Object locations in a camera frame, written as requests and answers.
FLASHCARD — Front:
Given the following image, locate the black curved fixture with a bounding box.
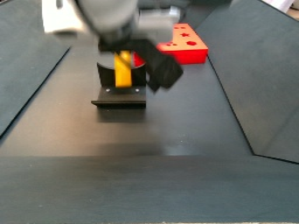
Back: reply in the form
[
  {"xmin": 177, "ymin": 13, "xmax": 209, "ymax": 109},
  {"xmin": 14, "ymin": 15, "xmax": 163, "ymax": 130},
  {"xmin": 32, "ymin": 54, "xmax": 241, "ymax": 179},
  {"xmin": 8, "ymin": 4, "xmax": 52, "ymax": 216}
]
[{"xmin": 90, "ymin": 59, "xmax": 149, "ymax": 109}]

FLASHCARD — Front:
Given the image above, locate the yellow oval peg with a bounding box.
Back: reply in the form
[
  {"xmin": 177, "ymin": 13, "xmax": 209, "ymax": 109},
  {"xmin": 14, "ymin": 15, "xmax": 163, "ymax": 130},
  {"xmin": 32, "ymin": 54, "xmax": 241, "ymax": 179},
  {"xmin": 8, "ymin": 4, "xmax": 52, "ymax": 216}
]
[{"xmin": 115, "ymin": 51, "xmax": 133, "ymax": 88}]

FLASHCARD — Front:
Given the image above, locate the red foam shape block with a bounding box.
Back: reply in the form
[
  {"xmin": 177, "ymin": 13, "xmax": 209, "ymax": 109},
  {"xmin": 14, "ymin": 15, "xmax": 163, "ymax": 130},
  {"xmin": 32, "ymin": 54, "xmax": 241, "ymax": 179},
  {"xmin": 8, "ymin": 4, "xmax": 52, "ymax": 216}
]
[{"xmin": 146, "ymin": 23, "xmax": 209, "ymax": 65}]

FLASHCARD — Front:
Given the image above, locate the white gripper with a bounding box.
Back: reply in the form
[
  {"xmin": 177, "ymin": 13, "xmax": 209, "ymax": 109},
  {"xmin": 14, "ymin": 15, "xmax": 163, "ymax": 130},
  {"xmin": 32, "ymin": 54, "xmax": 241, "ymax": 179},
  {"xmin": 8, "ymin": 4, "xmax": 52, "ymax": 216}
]
[{"xmin": 42, "ymin": 0, "xmax": 182, "ymax": 44}]

